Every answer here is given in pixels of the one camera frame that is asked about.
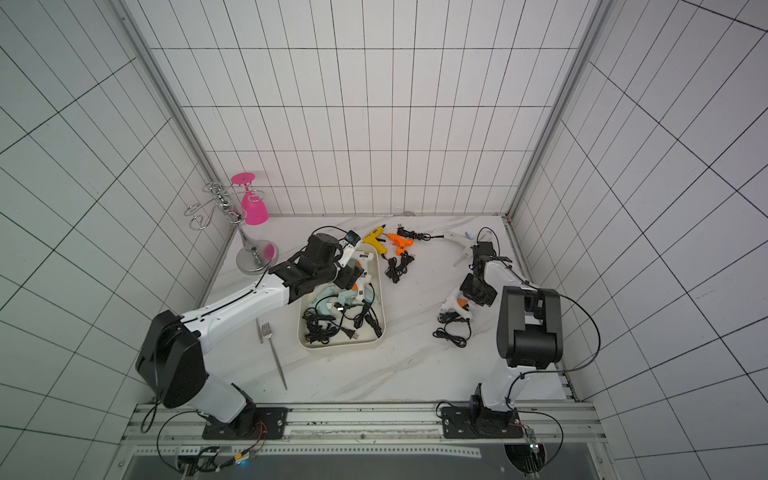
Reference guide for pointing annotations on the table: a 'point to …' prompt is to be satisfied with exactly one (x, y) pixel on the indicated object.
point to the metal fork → (267, 332)
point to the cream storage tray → (331, 316)
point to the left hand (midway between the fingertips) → (348, 268)
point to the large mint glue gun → (330, 294)
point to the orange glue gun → (400, 241)
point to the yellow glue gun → (374, 240)
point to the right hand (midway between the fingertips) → (464, 292)
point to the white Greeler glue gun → (467, 241)
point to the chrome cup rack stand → (258, 256)
